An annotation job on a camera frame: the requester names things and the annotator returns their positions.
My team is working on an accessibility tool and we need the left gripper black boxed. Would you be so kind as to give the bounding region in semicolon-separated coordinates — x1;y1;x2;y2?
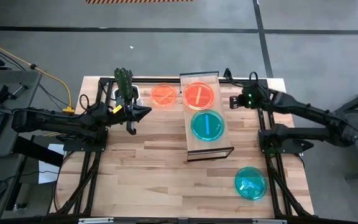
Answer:
117;98;152;136

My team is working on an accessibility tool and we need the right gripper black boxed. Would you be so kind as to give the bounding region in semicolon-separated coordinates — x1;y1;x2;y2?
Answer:
229;86;255;110

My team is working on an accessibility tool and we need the teal translucent plate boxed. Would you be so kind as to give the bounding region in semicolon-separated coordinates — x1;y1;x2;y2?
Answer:
190;109;226;141
234;166;269;201

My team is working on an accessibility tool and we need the green cactus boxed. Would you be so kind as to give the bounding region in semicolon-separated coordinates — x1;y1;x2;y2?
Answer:
114;67;134;100

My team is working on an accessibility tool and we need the black flat panel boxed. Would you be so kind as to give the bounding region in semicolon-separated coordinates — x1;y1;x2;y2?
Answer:
12;136;65;167

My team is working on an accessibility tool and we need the white paper sheet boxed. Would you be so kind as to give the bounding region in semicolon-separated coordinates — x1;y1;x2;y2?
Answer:
38;142;65;184

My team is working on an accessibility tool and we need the orange black hazard tape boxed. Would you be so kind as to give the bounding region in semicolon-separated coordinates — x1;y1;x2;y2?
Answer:
85;0;195;5

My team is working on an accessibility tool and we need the silver metal rod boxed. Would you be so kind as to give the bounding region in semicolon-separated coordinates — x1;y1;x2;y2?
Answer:
10;82;30;97

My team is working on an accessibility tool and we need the grey side desk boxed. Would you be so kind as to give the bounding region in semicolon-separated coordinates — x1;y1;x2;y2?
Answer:
0;68;43;219

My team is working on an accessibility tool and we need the black cable bundle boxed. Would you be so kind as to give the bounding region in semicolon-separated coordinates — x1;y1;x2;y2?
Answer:
223;67;260;90

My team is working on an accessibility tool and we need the black looped cable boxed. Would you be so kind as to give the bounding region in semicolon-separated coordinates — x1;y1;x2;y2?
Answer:
78;93;91;110

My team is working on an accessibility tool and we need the silver metal bracket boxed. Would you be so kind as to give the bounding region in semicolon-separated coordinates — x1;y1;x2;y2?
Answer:
252;218;288;224
78;217;114;224

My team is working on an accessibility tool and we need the yellow cable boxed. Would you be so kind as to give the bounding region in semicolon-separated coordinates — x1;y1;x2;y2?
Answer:
0;34;73;108

